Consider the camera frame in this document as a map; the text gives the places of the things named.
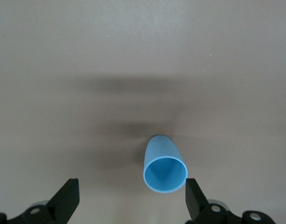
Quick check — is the blue plastic cup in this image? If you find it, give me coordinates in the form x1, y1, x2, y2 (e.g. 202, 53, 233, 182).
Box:
142, 134, 189, 194

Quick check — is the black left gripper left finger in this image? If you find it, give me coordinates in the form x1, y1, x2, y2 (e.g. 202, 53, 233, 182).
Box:
0, 178, 80, 224

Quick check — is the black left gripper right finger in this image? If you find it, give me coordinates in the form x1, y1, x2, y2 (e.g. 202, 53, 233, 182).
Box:
184, 178, 279, 224

